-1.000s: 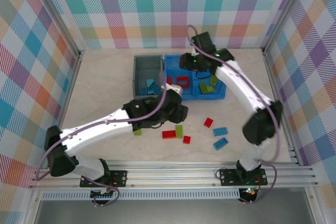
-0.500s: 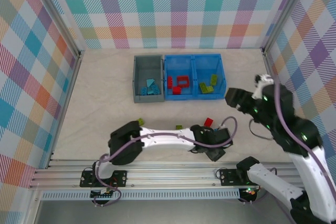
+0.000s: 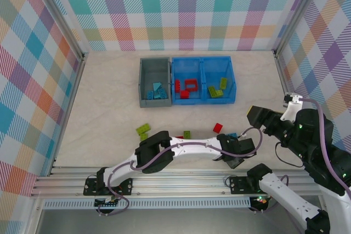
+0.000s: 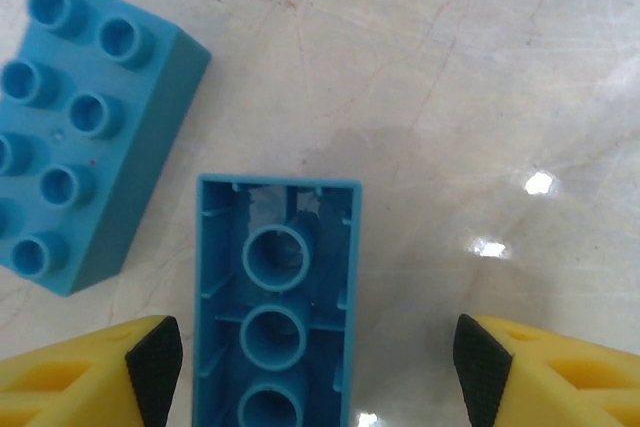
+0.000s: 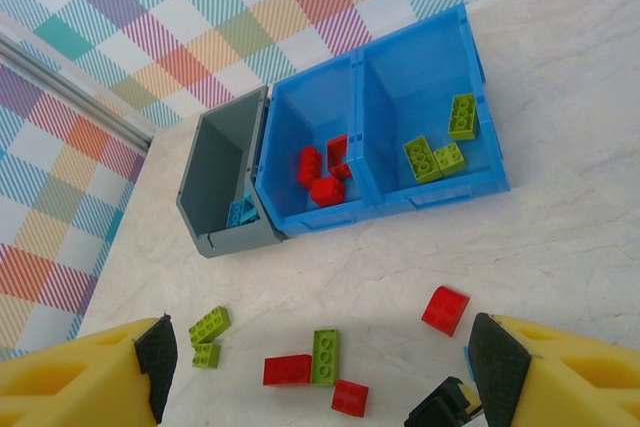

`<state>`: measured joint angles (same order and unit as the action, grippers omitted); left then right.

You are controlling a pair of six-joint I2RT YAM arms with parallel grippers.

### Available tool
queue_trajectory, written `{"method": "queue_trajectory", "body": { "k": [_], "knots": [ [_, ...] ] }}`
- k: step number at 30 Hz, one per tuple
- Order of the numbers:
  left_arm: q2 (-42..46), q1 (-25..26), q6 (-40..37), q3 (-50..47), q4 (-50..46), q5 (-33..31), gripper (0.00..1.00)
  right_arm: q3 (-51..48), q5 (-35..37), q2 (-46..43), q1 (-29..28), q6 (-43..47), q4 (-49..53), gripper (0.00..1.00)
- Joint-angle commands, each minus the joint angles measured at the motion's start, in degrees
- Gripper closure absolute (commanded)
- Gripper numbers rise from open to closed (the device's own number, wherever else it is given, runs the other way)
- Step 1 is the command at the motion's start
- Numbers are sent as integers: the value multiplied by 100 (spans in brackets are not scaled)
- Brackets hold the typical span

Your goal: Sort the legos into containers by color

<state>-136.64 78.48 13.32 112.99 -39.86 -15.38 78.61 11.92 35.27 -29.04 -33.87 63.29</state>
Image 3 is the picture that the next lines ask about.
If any red lego window frame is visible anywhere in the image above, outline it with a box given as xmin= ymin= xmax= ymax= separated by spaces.
xmin=183 ymin=79 xmax=199 ymax=93

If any small circuit board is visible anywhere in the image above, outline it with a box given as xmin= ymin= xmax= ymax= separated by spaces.
xmin=94 ymin=197 xmax=123 ymax=209
xmin=251 ymin=195 xmax=269 ymax=206

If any grey plastic storage bin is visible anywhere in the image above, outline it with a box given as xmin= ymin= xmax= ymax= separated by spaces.
xmin=138 ymin=57 xmax=172 ymax=108

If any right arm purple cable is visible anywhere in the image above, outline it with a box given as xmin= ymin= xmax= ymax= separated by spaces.
xmin=248 ymin=96 xmax=351 ymax=214

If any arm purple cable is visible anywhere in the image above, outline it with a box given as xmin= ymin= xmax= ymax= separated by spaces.
xmin=97 ymin=127 xmax=261 ymax=216
xmin=248 ymin=96 xmax=351 ymax=214

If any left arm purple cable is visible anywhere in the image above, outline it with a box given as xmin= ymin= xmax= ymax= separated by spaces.
xmin=97 ymin=127 xmax=261 ymax=216

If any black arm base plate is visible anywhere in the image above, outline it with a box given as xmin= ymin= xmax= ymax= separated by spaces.
xmin=228 ymin=176 xmax=264 ymax=196
xmin=83 ymin=176 xmax=134 ymax=197

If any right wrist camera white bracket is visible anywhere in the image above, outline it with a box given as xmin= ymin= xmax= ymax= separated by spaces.
xmin=283 ymin=92 xmax=304 ymax=122

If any right gripper thin black cable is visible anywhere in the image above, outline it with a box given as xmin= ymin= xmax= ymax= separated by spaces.
xmin=275 ymin=140 xmax=305 ymax=168

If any aluminium side rail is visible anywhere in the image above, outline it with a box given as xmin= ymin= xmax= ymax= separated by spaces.
xmin=37 ymin=53 xmax=89 ymax=178
xmin=273 ymin=50 xmax=296 ymax=95

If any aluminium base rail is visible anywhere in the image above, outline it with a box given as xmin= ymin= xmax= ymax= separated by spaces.
xmin=30 ymin=167 xmax=321 ymax=198

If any white slotted cable duct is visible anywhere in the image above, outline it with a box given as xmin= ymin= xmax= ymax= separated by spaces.
xmin=42 ymin=199 xmax=252 ymax=210

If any aluminium frame post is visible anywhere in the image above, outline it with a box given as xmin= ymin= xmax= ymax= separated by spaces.
xmin=29 ymin=0 xmax=90 ymax=62
xmin=271 ymin=0 xmax=329 ymax=57

